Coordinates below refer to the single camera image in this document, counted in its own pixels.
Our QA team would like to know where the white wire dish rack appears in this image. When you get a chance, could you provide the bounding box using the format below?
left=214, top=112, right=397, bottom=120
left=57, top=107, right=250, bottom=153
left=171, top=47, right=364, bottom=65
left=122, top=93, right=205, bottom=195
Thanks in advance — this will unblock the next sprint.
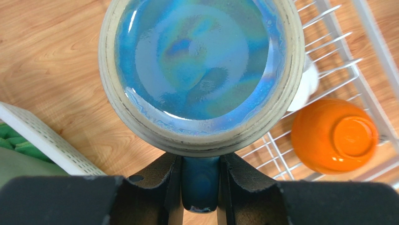
left=238, top=0, right=399, bottom=189

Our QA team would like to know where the white flower-shaped bowl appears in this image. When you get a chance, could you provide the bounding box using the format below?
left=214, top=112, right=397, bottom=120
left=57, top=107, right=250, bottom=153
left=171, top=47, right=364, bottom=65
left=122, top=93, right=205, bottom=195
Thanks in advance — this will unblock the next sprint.
left=288, top=55, right=319, bottom=112

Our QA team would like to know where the green cloth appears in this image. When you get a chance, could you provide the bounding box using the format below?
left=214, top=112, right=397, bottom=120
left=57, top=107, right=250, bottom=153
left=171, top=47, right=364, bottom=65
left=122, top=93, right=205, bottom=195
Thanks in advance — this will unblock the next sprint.
left=0, top=147, right=68, bottom=187

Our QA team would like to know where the orange bowl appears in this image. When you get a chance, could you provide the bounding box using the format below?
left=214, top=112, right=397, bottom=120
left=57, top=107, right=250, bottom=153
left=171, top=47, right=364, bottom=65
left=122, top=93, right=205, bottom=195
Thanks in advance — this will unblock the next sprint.
left=290, top=98, right=379, bottom=174

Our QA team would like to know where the blue butterfly mug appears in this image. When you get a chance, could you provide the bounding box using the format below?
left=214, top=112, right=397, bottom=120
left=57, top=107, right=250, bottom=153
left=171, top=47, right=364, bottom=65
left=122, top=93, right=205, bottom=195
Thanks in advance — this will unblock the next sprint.
left=98, top=0, right=305, bottom=213

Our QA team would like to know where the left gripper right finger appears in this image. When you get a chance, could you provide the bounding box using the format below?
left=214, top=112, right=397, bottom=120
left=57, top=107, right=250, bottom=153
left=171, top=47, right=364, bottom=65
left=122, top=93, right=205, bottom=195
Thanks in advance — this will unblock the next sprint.
left=217, top=153, right=399, bottom=225

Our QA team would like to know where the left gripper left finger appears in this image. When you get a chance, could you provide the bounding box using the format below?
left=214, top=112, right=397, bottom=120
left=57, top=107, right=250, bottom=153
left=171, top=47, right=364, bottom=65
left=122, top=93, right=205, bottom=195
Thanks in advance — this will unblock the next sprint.
left=0, top=153, right=183, bottom=225

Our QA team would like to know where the white plastic basket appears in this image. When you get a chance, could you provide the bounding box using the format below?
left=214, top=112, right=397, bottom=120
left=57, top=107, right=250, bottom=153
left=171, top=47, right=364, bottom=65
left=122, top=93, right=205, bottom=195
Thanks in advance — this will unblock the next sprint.
left=0, top=102, right=106, bottom=176

